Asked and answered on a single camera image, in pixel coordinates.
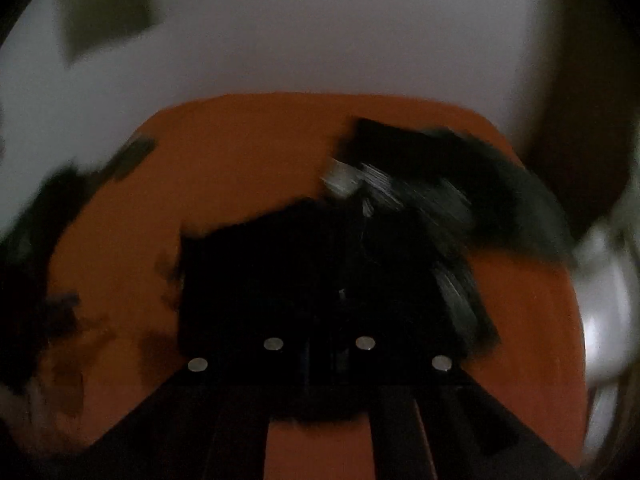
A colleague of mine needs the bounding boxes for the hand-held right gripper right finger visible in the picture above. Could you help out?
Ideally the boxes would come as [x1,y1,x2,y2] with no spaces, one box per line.
[322,330,581,480]

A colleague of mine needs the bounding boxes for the grey-green cloth piece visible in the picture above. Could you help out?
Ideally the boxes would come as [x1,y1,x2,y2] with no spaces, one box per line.
[102,135,157,182]

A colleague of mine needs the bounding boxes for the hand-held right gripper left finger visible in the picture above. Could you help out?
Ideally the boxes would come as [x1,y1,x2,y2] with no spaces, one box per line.
[75,330,321,480]

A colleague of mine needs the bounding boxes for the dark grey clothes pile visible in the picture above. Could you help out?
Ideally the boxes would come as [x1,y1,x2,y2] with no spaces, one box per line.
[0,166,98,396]

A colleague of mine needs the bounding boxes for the white blurred object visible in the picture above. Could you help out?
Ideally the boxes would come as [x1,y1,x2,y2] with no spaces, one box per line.
[575,200,640,466]

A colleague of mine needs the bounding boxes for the folded black clothes stack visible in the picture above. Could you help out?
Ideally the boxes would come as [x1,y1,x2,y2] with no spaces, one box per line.
[320,117,576,263]

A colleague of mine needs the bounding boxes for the black paisley print garment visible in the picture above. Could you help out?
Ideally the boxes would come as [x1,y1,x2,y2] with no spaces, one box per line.
[177,197,502,423]

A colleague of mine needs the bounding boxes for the barred window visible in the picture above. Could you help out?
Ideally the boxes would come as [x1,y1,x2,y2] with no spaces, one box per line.
[52,0,162,68]

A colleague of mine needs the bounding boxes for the orange blanket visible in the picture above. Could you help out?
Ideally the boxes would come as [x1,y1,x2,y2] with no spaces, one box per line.
[30,91,588,480]

